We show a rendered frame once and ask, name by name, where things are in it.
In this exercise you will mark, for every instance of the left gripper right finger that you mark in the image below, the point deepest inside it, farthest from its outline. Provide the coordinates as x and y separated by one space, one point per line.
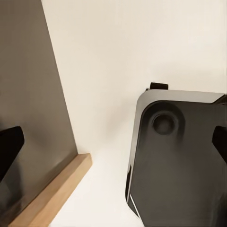
220 141

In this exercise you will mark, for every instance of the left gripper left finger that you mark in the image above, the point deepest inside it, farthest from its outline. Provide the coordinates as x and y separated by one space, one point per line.
11 142

